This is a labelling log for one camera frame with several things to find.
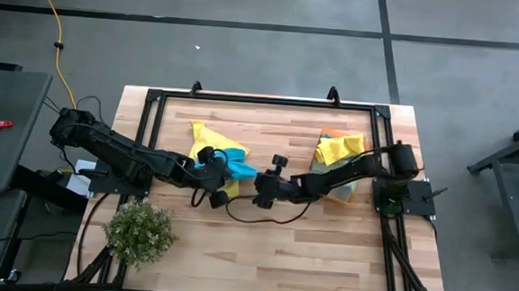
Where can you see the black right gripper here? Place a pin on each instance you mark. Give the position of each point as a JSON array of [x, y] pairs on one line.
[[270, 187]]

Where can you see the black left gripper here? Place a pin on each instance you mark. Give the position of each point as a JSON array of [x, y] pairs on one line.
[[215, 174]]

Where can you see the blue microfiber towel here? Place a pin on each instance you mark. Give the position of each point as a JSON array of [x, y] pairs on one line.
[[240, 167]]

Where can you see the yellow microfiber towel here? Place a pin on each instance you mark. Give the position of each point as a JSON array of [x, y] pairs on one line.
[[210, 140], [338, 148]]

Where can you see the orange translucent plastic tray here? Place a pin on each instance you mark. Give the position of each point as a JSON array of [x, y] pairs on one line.
[[332, 132]]

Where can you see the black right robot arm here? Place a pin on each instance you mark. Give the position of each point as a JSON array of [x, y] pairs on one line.
[[352, 171]]

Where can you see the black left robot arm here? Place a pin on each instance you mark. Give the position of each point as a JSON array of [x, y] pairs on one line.
[[128, 155]]

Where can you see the small artificial green plant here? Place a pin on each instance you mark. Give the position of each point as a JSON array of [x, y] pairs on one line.
[[139, 235]]

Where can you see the white box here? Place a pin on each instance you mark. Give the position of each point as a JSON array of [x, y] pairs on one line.
[[76, 184]]

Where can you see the black side shelf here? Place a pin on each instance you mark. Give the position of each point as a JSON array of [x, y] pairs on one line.
[[40, 186]]

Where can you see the grey side table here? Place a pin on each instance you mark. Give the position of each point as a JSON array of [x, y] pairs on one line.
[[10, 157]]

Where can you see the dark grey metal stand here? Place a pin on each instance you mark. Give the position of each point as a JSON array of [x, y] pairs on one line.
[[514, 208]]

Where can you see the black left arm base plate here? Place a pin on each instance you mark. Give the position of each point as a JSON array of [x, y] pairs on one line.
[[103, 185]]

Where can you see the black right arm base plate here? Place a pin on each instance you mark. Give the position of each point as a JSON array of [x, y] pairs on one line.
[[419, 196]]

